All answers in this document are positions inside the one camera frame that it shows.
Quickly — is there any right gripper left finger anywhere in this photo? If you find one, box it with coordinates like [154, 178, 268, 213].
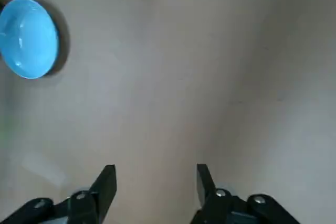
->
[0, 164, 118, 224]

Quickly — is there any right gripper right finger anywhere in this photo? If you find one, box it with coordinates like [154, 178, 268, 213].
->
[193, 163, 302, 224]

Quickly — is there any blue plate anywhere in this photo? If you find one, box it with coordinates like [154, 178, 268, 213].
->
[0, 0, 60, 80]

